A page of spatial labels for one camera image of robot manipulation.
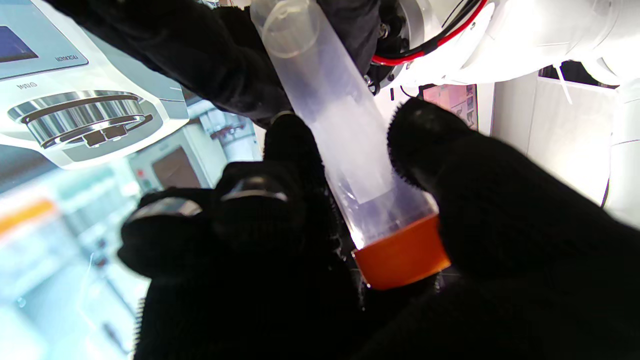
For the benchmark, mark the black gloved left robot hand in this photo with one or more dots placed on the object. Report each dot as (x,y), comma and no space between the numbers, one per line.
(200,50)

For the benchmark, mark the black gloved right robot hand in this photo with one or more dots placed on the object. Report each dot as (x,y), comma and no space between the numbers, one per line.
(500,250)

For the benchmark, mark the orange round tube cap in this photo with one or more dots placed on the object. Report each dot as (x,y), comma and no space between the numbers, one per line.
(402,255)

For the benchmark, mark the clear plastic test tube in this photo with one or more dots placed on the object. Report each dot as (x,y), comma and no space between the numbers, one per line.
(340,130)

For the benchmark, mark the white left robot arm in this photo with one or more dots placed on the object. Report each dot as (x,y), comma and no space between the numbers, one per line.
(525,40)

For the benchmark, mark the background monitor on stand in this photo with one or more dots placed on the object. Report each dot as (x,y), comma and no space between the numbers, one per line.
(452,102)

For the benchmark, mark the printed laboratory backdrop poster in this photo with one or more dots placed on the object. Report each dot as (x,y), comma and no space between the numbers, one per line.
(75,175)

